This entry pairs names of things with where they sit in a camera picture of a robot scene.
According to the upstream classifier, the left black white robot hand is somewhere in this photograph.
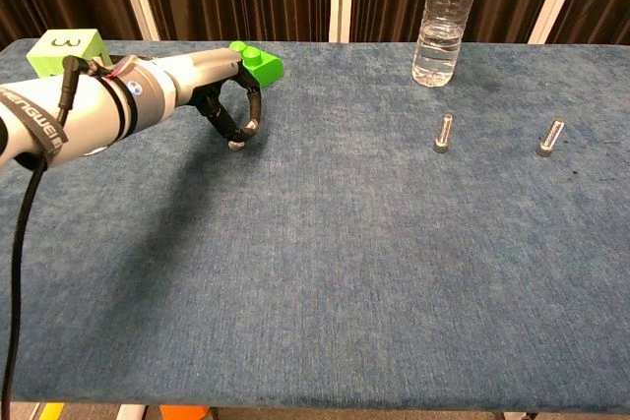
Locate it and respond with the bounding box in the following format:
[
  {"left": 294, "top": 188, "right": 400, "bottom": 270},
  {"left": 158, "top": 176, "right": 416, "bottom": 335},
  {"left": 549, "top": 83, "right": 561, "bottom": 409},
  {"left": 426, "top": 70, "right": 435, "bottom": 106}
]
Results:
[{"left": 171, "top": 47, "right": 265, "bottom": 152}]

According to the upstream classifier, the green toy building block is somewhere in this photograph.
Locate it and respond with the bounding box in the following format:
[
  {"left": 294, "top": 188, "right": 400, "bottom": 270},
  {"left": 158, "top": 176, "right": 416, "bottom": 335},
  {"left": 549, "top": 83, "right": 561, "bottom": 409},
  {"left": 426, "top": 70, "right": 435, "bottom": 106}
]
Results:
[{"left": 227, "top": 40, "right": 286, "bottom": 90}]

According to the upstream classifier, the light green numbered foam cube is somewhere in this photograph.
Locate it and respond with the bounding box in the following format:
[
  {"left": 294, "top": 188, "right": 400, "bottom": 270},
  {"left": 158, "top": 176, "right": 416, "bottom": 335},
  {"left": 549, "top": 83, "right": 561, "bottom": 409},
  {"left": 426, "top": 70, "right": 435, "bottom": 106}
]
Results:
[{"left": 26, "top": 29, "right": 112, "bottom": 80}]

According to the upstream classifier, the blue fabric table cover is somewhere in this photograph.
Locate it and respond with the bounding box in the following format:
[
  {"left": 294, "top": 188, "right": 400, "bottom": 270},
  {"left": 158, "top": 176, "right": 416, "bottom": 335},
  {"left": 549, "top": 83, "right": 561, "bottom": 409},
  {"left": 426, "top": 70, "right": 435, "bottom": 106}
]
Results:
[{"left": 0, "top": 37, "right": 630, "bottom": 414}]

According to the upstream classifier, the clear plastic water bottle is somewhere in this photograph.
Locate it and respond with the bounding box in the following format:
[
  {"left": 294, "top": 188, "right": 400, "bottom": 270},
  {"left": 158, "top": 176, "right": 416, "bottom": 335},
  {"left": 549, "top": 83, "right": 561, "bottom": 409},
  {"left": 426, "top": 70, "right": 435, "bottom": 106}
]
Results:
[{"left": 410, "top": 0, "right": 481, "bottom": 89}]

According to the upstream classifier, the black velcro strap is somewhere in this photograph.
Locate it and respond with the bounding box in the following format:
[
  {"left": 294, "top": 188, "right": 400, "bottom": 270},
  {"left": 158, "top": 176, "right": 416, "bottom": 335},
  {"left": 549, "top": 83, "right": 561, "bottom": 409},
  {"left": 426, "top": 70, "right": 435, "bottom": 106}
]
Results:
[{"left": 0, "top": 87, "right": 69, "bottom": 161}]

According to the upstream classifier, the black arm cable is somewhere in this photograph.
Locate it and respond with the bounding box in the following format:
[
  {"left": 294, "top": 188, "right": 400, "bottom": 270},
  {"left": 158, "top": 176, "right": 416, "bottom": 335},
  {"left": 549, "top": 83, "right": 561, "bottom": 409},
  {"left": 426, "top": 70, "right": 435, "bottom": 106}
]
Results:
[{"left": 0, "top": 54, "right": 83, "bottom": 404}]

